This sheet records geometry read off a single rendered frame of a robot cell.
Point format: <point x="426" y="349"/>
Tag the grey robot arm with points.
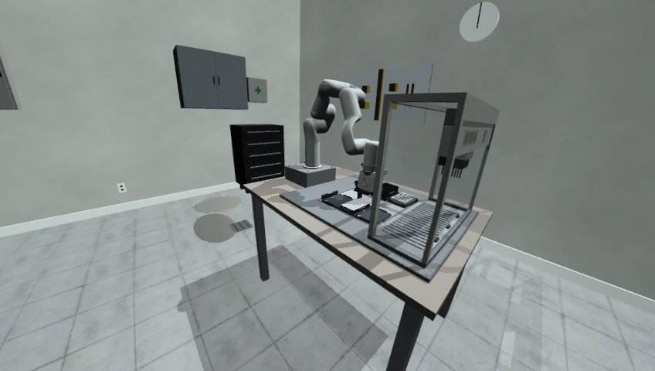
<point x="351" y="99"/>

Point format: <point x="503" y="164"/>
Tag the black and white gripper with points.
<point x="365" y="182"/>

